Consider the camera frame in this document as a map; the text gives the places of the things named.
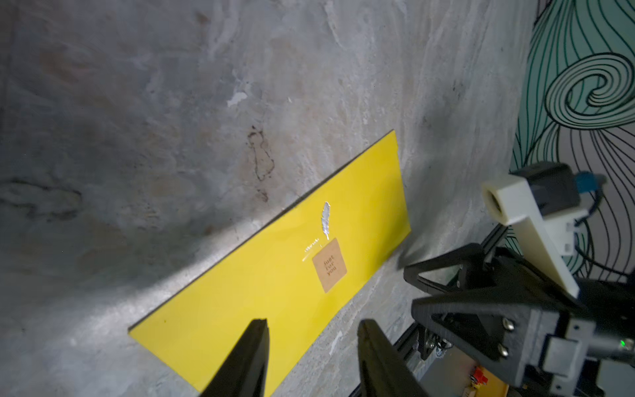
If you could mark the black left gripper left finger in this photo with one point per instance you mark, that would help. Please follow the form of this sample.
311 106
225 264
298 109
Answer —
244 371

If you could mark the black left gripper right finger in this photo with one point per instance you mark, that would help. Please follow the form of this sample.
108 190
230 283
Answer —
382 371

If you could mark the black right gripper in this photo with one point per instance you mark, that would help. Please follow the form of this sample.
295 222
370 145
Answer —
519 324

